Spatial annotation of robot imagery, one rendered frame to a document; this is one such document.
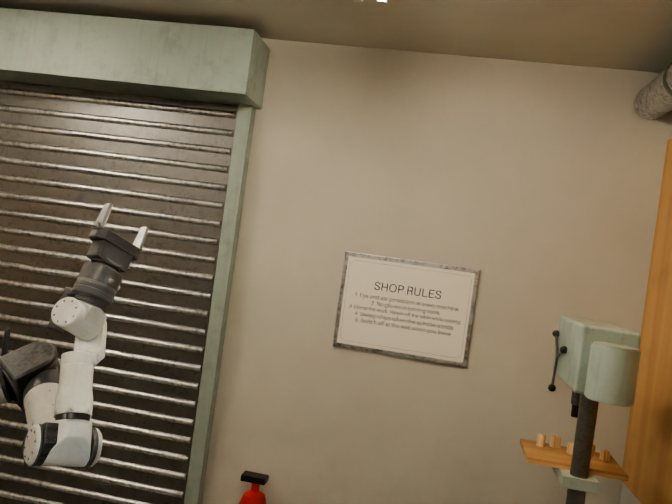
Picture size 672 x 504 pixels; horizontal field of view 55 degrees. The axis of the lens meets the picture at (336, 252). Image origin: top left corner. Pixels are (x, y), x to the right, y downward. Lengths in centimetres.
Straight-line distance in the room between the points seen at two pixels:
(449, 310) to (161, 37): 184
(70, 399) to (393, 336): 195
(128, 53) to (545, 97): 195
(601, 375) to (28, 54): 286
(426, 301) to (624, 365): 122
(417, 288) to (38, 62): 210
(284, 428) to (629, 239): 184
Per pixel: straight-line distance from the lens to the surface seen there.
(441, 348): 309
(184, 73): 315
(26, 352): 165
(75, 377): 142
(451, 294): 307
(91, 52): 338
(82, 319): 145
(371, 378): 314
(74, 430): 140
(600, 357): 210
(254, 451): 333
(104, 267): 148
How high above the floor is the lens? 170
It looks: level
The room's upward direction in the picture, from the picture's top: 8 degrees clockwise
